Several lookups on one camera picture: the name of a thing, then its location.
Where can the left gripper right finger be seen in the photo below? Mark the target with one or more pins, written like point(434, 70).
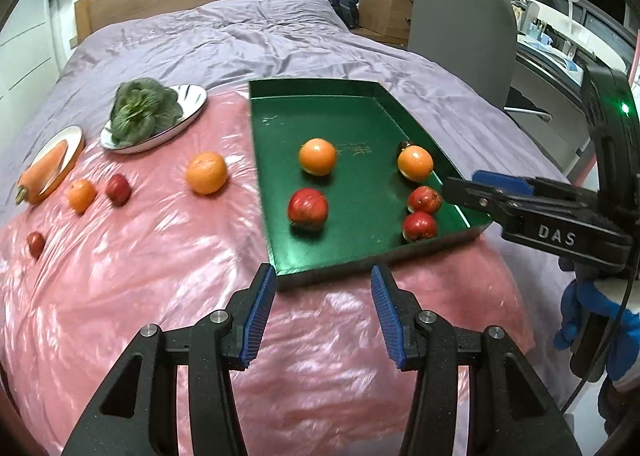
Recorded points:
point(511, 412)

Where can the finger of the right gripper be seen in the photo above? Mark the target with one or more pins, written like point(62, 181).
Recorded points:
point(480, 197)
point(507, 183)

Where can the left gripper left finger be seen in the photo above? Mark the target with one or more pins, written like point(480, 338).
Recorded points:
point(134, 410)

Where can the red apple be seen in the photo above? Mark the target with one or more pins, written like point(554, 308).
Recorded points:
point(424, 200)
point(35, 243)
point(118, 190)
point(308, 209)
point(419, 226)

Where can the orange front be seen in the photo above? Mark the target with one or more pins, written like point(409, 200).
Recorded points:
point(415, 163)

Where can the large orange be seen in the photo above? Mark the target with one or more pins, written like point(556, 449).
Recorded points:
point(206, 173)

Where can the green rectangular tray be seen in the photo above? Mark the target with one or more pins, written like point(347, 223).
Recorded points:
point(366, 193)

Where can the grey office chair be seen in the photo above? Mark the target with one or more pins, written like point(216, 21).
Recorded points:
point(476, 41)

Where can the pink plastic sheet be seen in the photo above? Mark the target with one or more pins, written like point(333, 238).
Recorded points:
point(322, 383)

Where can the wooden nightstand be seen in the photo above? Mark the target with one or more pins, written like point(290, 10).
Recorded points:
point(385, 21)

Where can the orange carrot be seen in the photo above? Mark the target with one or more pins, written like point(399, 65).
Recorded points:
point(35, 178)

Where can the green leafy vegetable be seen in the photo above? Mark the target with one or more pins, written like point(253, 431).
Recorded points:
point(142, 107)

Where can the purple bed duvet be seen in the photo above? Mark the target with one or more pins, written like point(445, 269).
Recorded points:
point(232, 41)

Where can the white plate dark rim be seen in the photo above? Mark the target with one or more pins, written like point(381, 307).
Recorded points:
point(190, 97)

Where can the white wardrobe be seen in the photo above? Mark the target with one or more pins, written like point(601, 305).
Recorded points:
point(29, 68)

